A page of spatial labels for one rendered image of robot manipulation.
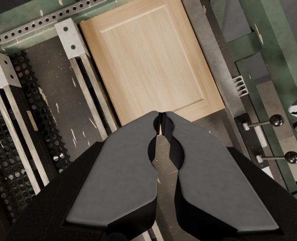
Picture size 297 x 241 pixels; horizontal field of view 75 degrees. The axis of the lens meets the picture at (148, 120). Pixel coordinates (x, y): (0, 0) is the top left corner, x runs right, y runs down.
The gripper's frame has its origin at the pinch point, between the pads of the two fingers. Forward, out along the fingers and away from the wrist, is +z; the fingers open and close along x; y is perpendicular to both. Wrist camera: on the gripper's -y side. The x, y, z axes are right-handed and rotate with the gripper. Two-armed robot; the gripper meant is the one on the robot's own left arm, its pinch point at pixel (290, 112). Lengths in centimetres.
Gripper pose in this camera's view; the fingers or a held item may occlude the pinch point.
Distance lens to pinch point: 74.5
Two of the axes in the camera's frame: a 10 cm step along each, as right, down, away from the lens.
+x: -6.8, -7.3, 0.0
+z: 0.0, 0.0, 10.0
